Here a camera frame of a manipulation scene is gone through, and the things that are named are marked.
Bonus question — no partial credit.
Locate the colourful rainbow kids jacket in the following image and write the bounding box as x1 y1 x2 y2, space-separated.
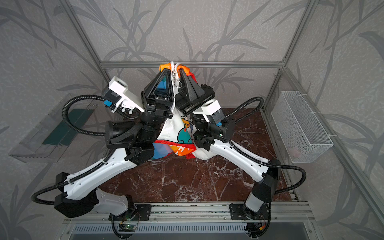
152 62 216 160

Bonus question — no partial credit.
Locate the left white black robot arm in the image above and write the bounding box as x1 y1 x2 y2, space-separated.
54 69 174 218

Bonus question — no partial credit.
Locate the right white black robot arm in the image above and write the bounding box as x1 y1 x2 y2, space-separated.
176 68 280 219

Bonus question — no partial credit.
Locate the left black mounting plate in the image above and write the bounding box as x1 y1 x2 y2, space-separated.
127 204 152 221

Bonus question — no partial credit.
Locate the black mounting plate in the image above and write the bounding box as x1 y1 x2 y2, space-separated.
127 204 152 221
229 204 271 221

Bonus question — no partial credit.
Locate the pink object in basket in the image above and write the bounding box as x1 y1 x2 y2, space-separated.
290 147 304 159

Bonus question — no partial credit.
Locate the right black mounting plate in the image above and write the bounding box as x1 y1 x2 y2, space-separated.
229 204 271 221

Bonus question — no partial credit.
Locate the left green circuit board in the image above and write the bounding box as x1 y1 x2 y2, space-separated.
119 223 137 232

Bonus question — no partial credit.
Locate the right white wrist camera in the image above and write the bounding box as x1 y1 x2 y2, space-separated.
193 99 225 127

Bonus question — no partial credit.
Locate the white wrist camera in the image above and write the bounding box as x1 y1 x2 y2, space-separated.
102 77 145 114
193 99 225 127

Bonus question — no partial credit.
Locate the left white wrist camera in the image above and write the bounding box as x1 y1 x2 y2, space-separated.
102 77 145 114

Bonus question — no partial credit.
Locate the aluminium frame of enclosure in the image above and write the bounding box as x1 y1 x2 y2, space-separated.
60 1 384 223

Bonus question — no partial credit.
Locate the left black corrugated cable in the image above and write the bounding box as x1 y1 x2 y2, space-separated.
31 94 142 206

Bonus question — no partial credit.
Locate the white wire mesh basket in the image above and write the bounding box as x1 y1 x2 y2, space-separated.
272 91 334 164

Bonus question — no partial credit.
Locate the clear plastic wall tray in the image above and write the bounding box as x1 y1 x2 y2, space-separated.
9 94 78 163

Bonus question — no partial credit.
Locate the right circuit board with wires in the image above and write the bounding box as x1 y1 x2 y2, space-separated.
245 223 269 238

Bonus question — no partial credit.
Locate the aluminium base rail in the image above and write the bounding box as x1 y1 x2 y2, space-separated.
59 201 316 224

